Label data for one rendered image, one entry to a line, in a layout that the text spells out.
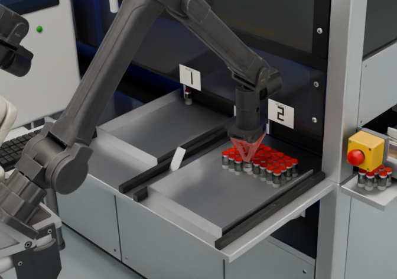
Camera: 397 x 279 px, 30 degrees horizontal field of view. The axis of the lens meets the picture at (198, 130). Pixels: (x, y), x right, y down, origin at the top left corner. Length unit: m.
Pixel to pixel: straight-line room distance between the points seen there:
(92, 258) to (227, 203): 1.36
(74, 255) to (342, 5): 1.82
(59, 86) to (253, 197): 0.87
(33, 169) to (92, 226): 1.68
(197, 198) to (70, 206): 1.28
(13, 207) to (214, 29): 0.53
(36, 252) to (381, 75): 0.96
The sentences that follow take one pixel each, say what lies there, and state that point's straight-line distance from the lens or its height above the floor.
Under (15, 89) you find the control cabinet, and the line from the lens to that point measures 2.40.
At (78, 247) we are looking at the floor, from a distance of 3.20.
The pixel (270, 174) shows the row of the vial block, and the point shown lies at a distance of 1.91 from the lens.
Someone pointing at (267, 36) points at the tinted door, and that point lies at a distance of 1.92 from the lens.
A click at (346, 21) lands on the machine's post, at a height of 1.32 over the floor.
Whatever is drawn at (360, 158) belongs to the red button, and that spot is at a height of 1.00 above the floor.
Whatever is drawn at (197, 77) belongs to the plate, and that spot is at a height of 1.03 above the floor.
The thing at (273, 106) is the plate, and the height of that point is 1.03.
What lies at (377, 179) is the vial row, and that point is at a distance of 1.94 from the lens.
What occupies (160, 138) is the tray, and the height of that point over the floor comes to 0.88.
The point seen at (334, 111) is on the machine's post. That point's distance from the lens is 1.85.
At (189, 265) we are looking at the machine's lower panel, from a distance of 2.60.
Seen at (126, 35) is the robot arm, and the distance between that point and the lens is 1.33.
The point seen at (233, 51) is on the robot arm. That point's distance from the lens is 1.60.
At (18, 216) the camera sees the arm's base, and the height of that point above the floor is 1.19.
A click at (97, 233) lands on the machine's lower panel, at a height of 0.16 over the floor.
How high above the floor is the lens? 1.95
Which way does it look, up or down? 29 degrees down
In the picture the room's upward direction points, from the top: 2 degrees counter-clockwise
